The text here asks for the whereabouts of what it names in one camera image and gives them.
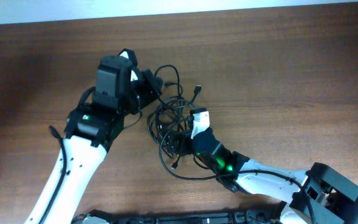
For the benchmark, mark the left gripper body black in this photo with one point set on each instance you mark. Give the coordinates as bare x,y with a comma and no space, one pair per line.
142,91

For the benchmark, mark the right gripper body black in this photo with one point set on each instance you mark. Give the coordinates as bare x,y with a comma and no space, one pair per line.
186,145

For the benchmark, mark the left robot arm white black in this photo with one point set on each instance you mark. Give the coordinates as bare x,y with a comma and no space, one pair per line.
87,139

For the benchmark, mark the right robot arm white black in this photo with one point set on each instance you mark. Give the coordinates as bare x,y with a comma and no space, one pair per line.
316,195

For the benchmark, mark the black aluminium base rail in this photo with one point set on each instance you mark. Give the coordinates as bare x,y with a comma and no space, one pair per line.
211,217

